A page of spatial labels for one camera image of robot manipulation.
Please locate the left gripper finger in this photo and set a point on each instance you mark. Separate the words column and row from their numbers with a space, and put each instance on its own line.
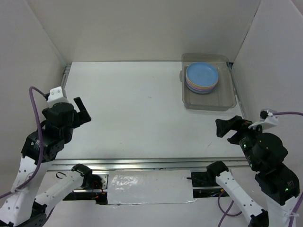
column 81, row 118
column 80, row 105

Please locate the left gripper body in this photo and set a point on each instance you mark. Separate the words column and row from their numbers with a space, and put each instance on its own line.
column 68, row 133

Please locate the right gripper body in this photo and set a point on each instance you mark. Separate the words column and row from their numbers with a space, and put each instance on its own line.
column 245, row 135

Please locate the purple plate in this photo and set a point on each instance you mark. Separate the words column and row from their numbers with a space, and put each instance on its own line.
column 202, row 89

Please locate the pink plate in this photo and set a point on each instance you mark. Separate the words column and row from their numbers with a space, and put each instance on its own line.
column 197, row 88

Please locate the clear plastic bin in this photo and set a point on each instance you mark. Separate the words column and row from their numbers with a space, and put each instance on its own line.
column 222, row 98

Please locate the yellow plate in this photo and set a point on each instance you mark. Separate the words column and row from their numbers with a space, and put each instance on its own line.
column 200, row 88

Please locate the blue plate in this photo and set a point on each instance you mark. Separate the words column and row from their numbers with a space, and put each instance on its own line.
column 202, row 73

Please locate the cream plate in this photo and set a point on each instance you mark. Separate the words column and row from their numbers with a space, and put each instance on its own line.
column 199, row 86

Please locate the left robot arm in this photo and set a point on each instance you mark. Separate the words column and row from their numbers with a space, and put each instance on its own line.
column 24, row 206

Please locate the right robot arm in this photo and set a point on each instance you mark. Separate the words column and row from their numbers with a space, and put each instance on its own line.
column 265, row 154

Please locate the white taped panel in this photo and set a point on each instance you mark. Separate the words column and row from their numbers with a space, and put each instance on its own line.
column 149, row 187

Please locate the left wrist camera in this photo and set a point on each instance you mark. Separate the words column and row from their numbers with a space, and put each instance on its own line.
column 57, row 95

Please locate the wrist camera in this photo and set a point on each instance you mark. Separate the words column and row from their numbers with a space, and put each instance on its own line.
column 268, row 120
column 57, row 95

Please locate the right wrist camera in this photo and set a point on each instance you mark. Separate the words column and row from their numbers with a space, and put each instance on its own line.
column 268, row 120

